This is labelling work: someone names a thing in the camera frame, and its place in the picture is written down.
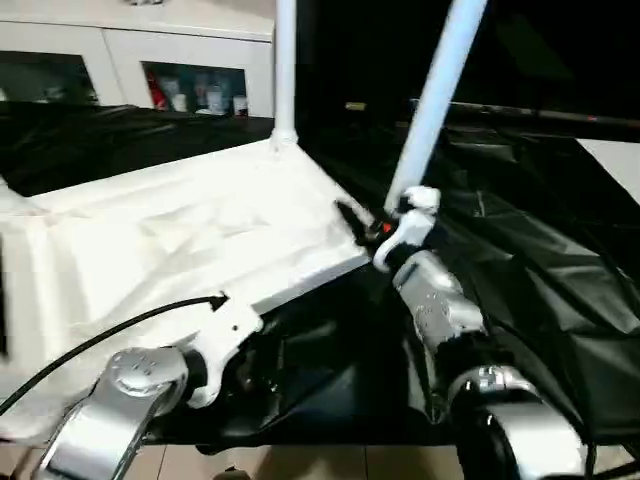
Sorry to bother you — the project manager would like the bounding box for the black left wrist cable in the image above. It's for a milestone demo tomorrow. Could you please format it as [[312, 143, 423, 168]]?
[[0, 293, 229, 419]]

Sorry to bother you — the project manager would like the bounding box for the dark metal rail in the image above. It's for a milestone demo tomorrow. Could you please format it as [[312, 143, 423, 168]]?
[[410, 100, 640, 139]]

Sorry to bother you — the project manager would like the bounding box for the white cabinet with glass doors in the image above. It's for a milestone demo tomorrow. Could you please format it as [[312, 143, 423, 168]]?
[[0, 0, 277, 119]]

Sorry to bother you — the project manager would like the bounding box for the white plastic table leg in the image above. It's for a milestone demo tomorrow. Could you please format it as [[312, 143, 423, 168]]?
[[384, 0, 489, 215], [270, 0, 301, 151]]

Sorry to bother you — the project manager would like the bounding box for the white flat board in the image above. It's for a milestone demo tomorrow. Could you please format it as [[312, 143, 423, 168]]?
[[578, 138, 640, 209]]

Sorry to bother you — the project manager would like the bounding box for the black mat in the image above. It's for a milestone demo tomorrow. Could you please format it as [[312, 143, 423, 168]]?
[[0, 100, 640, 446]]

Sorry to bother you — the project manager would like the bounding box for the red bottle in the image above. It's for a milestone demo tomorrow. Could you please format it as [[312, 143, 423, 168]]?
[[147, 78, 168, 111]]

